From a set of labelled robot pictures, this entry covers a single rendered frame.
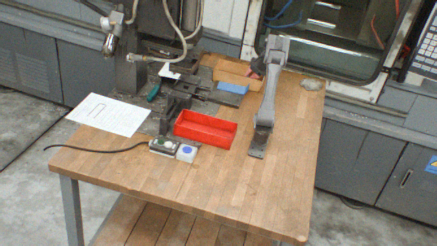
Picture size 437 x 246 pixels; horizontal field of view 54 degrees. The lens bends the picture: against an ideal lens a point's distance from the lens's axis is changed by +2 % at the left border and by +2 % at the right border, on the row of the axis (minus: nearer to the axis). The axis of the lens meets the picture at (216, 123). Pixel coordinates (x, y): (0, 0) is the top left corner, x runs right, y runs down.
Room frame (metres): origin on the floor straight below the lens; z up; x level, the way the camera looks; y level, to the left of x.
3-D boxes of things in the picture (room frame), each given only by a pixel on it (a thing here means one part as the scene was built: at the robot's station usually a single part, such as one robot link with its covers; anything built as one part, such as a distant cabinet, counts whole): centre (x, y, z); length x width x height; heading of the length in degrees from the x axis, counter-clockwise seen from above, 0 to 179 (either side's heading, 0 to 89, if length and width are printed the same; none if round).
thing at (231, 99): (1.73, -0.03, 0.91); 0.17 x 0.16 x 0.02; 170
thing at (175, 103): (1.45, 0.20, 0.95); 0.15 x 0.03 x 0.10; 170
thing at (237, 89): (1.77, -0.06, 0.93); 0.15 x 0.07 x 0.03; 84
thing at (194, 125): (1.41, 0.04, 0.93); 0.25 x 0.12 x 0.06; 80
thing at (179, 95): (1.63, 0.17, 0.98); 0.20 x 0.10 x 0.01; 170
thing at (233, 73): (1.88, -0.08, 0.93); 0.25 x 0.13 x 0.08; 80
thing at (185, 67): (1.63, 0.24, 1.22); 0.26 x 0.18 x 0.30; 80
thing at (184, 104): (1.63, 0.17, 0.94); 0.20 x 0.10 x 0.07; 170
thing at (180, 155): (1.25, 0.10, 0.90); 0.07 x 0.07 x 0.06; 80
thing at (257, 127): (1.41, -0.19, 1.00); 0.09 x 0.06 x 0.06; 88
